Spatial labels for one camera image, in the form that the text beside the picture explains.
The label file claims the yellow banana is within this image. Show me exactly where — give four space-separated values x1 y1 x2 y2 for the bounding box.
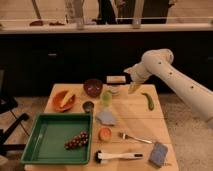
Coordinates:
60 90 74 108

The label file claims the purple grape bunch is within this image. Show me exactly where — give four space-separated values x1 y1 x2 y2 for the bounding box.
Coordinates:
64 131 89 150

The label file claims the black office chair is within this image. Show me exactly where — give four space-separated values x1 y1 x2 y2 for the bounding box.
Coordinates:
0 69 29 156

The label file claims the silver fork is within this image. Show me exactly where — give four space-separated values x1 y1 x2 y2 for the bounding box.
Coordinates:
118 132 153 144

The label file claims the grey blue cloth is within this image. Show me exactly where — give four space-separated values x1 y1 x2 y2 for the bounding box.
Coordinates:
96 110 116 126

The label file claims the green plastic tray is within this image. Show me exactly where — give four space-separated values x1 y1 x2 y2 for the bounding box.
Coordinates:
21 113 93 165

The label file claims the orange bowl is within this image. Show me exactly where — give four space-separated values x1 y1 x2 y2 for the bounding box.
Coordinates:
52 90 76 112

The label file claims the cream whiteboard eraser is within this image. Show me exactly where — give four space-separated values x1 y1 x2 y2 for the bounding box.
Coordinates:
106 76 126 84

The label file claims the white black dish brush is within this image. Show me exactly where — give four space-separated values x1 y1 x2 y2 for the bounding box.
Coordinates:
94 150 143 163

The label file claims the blue sponge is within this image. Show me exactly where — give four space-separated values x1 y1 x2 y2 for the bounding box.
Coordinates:
148 142 168 168

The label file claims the small grey cup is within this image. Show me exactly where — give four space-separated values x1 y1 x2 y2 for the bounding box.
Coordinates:
82 101 94 113

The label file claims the purple bowl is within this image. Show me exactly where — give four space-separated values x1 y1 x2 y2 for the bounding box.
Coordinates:
83 79 103 98

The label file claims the green plastic cup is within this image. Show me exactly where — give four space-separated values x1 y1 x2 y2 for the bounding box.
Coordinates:
101 91 112 107

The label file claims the orange peach fruit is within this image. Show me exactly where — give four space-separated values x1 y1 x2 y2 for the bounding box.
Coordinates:
98 127 112 142

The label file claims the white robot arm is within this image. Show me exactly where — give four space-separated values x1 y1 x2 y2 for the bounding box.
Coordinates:
124 49 213 129

